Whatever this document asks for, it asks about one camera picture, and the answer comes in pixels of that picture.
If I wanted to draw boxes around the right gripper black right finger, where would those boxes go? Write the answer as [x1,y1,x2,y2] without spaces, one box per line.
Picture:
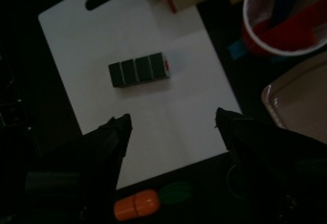
[215,107,327,224]

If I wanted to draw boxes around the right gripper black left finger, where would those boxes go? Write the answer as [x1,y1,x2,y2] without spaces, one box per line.
[0,113,133,224]

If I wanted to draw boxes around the dark green toy sushi roll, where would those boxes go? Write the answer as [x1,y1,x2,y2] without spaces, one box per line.
[107,52,172,88]

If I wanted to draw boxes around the brown plate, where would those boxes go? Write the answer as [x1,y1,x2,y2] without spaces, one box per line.
[260,52,327,145]

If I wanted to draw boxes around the white cutting board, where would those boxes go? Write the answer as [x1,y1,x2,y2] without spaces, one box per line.
[37,0,244,190]

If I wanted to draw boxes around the blue toy knife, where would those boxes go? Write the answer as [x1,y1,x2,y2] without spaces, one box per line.
[267,0,308,28]

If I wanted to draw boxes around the orange toy carrot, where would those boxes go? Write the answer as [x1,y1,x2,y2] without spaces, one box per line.
[113,181,193,222]

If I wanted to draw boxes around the blue tape piece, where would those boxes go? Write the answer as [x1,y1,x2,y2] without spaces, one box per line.
[225,40,249,60]

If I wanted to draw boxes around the red plastic cup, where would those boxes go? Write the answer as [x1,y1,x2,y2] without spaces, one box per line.
[241,0,327,57]

